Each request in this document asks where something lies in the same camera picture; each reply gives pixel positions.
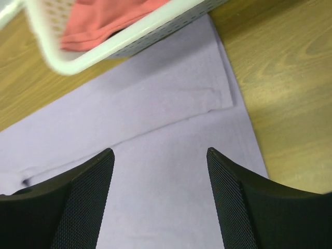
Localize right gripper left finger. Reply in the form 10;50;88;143
1;148;115;248

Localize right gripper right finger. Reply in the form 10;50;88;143
206;148;331;248

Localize purple t shirt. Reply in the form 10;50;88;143
1;16;266;248

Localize pink t shirt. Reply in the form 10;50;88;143
60;0;167;52

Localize white plastic laundry basket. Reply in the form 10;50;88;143
1;0;225;75

